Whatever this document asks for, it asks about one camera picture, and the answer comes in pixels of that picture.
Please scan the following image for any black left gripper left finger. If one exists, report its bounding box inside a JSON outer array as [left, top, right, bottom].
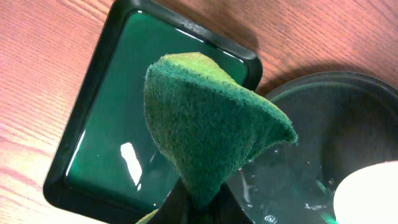
[[147, 179, 190, 224]]

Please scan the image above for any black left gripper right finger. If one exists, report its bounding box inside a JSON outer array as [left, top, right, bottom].
[[213, 183, 252, 224]]

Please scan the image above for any green scouring sponge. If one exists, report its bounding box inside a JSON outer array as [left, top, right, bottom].
[[144, 52, 298, 223]]

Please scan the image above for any white plate with green stain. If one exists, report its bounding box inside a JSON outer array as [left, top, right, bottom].
[[321, 161, 397, 224]]

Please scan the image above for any rectangular black water tray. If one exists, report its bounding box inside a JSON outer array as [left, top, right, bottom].
[[43, 1, 262, 223]]

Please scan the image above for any round black tray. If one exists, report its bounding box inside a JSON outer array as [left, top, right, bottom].
[[228, 72, 397, 224]]

